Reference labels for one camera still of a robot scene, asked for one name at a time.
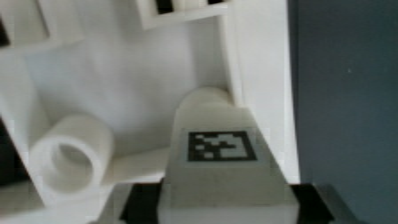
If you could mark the white U-shaped fence frame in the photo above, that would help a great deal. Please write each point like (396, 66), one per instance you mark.
(258, 45)

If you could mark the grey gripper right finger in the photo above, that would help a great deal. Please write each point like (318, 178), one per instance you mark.
(323, 209)

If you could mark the white tagged chair leg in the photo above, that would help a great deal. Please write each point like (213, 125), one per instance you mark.
(224, 187)

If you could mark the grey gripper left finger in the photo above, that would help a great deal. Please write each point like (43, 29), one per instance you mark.
(130, 205)

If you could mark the white chair seat part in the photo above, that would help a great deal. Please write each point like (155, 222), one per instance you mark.
(103, 61)

